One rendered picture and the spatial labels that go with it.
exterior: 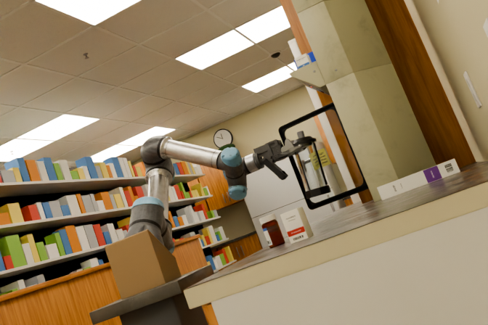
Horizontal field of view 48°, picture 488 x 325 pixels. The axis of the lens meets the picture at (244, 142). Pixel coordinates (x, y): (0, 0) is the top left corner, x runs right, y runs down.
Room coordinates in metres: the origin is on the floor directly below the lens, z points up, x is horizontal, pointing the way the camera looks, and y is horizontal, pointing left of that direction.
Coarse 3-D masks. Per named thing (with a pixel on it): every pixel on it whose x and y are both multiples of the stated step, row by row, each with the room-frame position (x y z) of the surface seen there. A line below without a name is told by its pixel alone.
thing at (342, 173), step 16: (288, 128) 2.43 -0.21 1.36; (304, 128) 2.40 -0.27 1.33; (320, 128) 2.37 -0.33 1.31; (336, 128) 2.34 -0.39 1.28; (320, 144) 2.38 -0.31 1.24; (336, 144) 2.35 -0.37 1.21; (336, 160) 2.36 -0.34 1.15; (352, 160) 2.33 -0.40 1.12; (336, 176) 2.38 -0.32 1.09; (352, 176) 2.35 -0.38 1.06; (336, 192) 2.39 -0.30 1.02
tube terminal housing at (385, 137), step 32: (352, 0) 2.05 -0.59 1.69; (320, 32) 2.00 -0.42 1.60; (352, 32) 2.02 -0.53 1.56; (320, 64) 2.02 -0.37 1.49; (352, 64) 1.99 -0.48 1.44; (384, 64) 2.06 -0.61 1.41; (352, 96) 2.00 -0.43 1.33; (384, 96) 2.03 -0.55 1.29; (352, 128) 2.01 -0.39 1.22; (384, 128) 2.00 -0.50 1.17; (416, 128) 2.07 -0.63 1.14; (384, 160) 1.99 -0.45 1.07; (416, 160) 2.04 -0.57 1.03
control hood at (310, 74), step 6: (306, 66) 2.03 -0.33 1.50; (312, 66) 2.02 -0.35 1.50; (318, 66) 2.02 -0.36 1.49; (294, 72) 2.04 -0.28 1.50; (300, 72) 2.04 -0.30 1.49; (306, 72) 2.03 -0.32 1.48; (312, 72) 2.03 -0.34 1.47; (318, 72) 2.02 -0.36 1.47; (300, 78) 2.04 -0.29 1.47; (306, 78) 2.03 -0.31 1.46; (312, 78) 2.03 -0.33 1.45; (318, 78) 2.02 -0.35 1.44; (312, 84) 2.04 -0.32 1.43; (318, 84) 2.03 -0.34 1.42; (324, 84) 2.02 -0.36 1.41; (324, 90) 2.12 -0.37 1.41
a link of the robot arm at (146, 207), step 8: (136, 200) 1.98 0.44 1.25; (144, 200) 1.96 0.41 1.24; (152, 200) 1.97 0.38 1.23; (160, 200) 2.01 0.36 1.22; (136, 208) 1.94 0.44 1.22; (144, 208) 1.93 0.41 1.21; (152, 208) 1.94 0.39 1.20; (160, 208) 1.98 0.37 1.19; (136, 216) 1.92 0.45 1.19; (144, 216) 1.91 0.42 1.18; (152, 216) 1.92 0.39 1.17; (160, 216) 1.96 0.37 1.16; (160, 224) 1.94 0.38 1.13
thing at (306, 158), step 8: (304, 144) 2.17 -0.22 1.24; (312, 144) 2.18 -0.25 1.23; (296, 152) 2.19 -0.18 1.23; (304, 152) 2.17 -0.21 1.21; (312, 152) 2.17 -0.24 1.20; (296, 160) 2.21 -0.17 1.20; (304, 160) 2.17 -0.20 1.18; (312, 160) 2.17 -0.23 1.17; (304, 168) 2.18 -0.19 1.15; (312, 168) 2.17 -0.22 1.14; (320, 168) 2.18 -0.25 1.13; (304, 176) 2.18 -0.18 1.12; (312, 176) 2.17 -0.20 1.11; (320, 176) 2.17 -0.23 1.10; (304, 184) 2.20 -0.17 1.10; (312, 184) 2.17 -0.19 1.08; (320, 184) 2.17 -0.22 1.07
